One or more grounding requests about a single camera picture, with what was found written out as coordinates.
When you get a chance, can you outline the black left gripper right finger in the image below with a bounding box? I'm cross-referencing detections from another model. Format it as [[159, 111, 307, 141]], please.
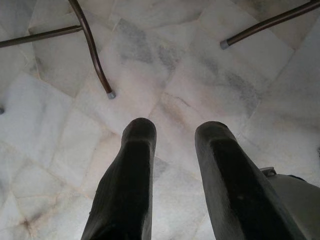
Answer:
[[194, 121, 298, 240]]

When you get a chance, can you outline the brown metal chair leg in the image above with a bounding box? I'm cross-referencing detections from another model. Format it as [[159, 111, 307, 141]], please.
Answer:
[[219, 0, 320, 49]]

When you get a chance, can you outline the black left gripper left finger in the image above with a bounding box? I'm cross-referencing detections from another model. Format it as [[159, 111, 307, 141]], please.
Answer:
[[80, 118, 157, 240]]

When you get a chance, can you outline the brown metal chair frame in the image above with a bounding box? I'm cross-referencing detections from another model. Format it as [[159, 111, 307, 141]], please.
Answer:
[[0, 0, 117, 100]]

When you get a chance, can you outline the grey robot leg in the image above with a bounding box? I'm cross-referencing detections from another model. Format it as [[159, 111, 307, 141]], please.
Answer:
[[259, 166, 320, 240]]

